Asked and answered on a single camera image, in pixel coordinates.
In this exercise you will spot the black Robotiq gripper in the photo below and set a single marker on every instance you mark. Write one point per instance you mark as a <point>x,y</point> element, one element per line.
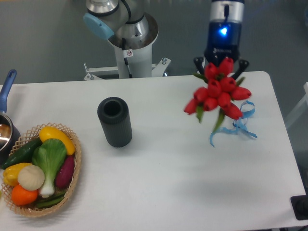
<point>223,41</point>

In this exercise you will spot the red tulip bouquet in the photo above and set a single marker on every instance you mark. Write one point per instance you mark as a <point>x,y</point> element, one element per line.
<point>221,91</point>

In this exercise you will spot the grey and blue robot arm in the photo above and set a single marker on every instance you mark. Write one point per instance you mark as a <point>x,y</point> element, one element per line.
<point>105,17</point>

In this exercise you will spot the dark grey ribbed vase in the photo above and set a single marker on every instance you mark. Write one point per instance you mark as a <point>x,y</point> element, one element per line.
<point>113,114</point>

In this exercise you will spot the blue curly ribbon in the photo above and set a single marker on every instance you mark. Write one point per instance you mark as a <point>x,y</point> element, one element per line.
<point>237,125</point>

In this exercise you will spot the black device at table edge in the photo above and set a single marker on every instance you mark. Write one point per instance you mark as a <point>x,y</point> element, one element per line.
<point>300,206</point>

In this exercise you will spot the purple sweet potato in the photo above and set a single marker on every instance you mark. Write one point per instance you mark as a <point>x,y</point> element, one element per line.
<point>65,174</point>

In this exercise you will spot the green bok choy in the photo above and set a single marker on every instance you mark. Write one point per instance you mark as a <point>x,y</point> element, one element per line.
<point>49,157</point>

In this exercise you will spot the green pea pods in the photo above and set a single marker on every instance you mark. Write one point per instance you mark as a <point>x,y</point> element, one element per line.
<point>51,201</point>

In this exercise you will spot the woven wicker basket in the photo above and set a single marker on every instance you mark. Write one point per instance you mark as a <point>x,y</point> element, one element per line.
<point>30,210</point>

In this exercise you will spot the dark green cucumber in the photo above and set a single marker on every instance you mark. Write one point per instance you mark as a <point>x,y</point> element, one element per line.
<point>23,154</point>

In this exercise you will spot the yellow bell pepper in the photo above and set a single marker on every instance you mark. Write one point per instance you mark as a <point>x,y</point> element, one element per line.
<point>10,175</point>

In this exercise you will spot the orange fruit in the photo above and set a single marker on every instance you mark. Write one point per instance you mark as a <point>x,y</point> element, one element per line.
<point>21,196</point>

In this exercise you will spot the blue handled saucepan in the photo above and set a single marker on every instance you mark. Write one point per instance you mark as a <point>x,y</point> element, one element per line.
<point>9,134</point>

